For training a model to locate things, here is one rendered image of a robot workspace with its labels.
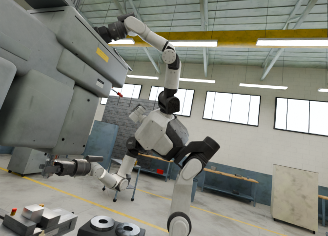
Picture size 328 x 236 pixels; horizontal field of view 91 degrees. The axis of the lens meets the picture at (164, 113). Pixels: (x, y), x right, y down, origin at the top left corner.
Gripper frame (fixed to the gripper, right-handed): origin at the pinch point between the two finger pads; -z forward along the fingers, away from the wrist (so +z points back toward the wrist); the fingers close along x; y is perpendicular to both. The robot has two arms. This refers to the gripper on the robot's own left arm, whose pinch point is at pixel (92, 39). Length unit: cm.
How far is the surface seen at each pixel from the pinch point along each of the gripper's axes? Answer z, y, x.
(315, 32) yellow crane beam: 469, 86, 301
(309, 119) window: 611, -145, 618
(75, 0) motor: 4.3, -0.6, -23.2
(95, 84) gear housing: -3.1, -28.2, -3.3
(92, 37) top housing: 4.4, -12.1, -14.2
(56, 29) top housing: -4.3, -15.5, -26.7
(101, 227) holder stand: -10, -87, -13
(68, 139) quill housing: -20, -51, -6
